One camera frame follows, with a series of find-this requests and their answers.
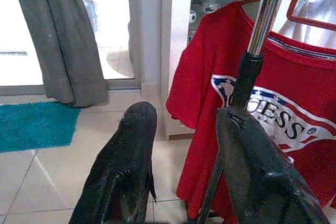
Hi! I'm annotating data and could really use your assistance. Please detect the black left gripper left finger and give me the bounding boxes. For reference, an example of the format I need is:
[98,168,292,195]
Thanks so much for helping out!
[68,100,158,224]

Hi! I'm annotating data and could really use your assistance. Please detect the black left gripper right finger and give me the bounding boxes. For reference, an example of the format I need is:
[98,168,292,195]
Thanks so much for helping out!
[215,105,331,224]

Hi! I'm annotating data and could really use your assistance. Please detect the red plastic hanger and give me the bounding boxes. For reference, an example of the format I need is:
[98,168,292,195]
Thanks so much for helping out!
[236,0,336,32]

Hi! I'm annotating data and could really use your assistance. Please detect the teal floor mat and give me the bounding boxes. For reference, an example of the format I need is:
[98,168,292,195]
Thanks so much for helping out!
[0,100,81,154]

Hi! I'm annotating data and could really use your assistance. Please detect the red printed T-shirt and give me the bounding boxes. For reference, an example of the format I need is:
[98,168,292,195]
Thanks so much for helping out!
[165,0,336,219]

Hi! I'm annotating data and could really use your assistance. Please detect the white sliding glass door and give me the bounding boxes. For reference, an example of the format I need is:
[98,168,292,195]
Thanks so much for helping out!
[0,0,162,96]

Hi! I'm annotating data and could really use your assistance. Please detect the grey curtain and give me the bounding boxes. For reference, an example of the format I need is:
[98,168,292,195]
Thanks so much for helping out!
[10,0,110,108]

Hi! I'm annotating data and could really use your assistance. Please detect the white T-shirt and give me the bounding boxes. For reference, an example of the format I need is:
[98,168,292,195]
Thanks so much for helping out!
[278,0,336,49]

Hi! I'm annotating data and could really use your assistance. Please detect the chrome clothes rack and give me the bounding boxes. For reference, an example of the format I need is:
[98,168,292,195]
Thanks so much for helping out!
[195,0,293,224]

